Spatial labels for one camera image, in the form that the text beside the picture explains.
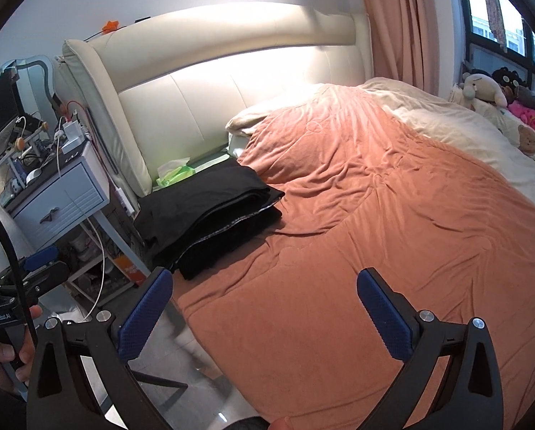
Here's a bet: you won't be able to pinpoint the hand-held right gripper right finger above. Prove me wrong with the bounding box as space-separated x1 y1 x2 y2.
356 268 504 430

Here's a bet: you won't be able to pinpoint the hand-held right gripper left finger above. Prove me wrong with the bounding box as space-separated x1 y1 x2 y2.
25 268 175 430

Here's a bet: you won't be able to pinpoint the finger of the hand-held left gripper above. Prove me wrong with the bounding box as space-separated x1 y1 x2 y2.
24 245 59 271

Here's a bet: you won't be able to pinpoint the black pants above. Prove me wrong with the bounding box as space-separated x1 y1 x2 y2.
133 160 286 282

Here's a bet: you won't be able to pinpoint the person's left hand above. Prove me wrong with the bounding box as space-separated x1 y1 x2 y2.
0 305 43 390

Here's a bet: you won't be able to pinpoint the orange box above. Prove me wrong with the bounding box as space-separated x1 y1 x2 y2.
117 253 148 286

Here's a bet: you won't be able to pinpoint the pale blue nightstand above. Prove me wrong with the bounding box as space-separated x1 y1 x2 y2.
5 141 136 310

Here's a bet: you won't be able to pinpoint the dark chair leg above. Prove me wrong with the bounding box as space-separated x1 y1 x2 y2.
135 369 190 391

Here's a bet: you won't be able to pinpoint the white power strip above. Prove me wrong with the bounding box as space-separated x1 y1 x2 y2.
114 183 134 216

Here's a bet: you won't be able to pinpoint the orange-brown blanket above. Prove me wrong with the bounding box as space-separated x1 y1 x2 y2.
171 83 535 430

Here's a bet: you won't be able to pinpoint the white charger block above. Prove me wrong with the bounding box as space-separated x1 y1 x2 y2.
61 119 87 152

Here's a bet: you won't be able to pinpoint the green tissue pack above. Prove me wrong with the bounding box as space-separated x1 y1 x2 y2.
155 158 196 188

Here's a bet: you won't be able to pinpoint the person's leg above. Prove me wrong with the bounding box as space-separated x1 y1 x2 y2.
225 417 270 430

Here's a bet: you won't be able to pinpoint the cream duvet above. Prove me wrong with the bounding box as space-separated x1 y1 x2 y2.
361 77 535 216

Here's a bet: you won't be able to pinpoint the white pillow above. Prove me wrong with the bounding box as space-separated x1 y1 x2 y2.
226 84 331 158

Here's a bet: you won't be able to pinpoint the pink plush toy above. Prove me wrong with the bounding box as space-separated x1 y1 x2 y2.
509 101 535 136

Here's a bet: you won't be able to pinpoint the beige teddy bear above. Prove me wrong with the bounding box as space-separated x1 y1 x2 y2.
462 69 510 110

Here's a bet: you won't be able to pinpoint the cream padded headboard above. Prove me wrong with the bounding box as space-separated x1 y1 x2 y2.
54 2 373 198

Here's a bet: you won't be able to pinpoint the black plush toy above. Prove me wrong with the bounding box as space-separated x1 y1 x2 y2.
491 67 529 99

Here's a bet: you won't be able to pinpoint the peach curtain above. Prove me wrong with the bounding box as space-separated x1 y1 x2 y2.
352 0 467 99

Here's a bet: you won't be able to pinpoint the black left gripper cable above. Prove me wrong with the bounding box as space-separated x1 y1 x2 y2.
0 197 39 350

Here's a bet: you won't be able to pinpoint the red cable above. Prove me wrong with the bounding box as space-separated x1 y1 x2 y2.
62 100 118 173

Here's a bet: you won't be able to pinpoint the pale curved frame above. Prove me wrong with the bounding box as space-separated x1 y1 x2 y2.
1 54 65 109

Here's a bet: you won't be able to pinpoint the dark window frame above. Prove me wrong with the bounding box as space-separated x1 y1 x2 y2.
454 0 535 87

